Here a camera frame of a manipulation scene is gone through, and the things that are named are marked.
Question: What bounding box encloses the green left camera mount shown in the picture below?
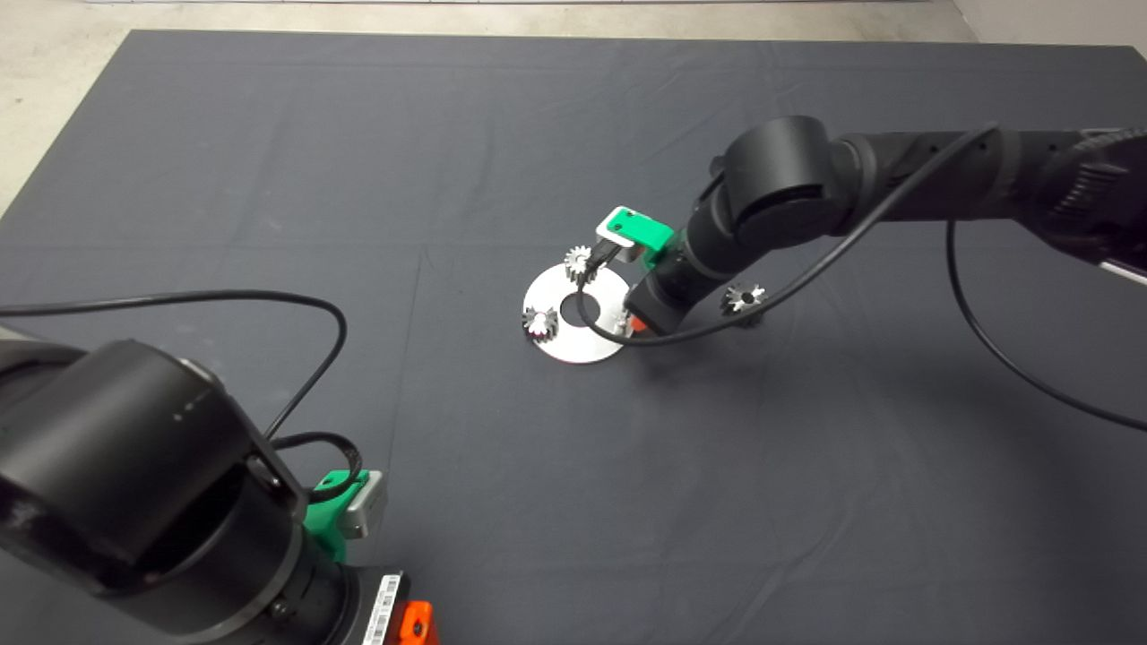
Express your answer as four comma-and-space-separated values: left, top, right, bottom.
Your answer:
305, 470, 368, 563

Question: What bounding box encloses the black right camera cable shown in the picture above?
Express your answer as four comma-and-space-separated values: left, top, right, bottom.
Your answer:
576, 121, 1147, 431

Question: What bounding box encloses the larger steel gear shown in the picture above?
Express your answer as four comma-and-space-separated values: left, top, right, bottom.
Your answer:
720, 282, 770, 328

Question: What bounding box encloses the grey left camera box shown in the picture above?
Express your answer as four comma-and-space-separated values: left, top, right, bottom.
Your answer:
339, 470, 388, 540

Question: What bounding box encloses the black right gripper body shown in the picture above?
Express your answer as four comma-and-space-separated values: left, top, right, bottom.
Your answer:
625, 278, 696, 338

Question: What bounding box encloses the black left camera cable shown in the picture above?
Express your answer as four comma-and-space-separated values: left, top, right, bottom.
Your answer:
0, 288, 364, 503

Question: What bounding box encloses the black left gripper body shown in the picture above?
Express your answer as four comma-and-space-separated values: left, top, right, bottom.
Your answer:
341, 569, 413, 645

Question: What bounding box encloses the green right camera mount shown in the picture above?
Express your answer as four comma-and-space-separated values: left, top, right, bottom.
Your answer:
609, 208, 673, 270

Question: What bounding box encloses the dark grey table cloth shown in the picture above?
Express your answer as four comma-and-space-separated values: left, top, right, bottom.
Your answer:
0, 30, 1147, 645

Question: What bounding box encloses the black camera cable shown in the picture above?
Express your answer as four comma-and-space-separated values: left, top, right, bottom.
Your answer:
576, 121, 1147, 431
0, 288, 364, 503

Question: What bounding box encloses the grey camera box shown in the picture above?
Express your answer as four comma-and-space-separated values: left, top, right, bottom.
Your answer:
339, 470, 388, 540
596, 208, 646, 262

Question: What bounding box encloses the round metal plate with hole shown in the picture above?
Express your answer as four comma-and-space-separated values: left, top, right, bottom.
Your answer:
524, 262, 637, 366

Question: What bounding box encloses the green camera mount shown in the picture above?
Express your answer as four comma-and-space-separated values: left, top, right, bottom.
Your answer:
305, 470, 368, 563
609, 208, 673, 270

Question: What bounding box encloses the grey right camera box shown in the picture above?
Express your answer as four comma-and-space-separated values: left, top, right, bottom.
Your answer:
596, 208, 646, 262

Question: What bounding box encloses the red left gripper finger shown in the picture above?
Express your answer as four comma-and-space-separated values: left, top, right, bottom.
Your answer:
401, 602, 440, 645

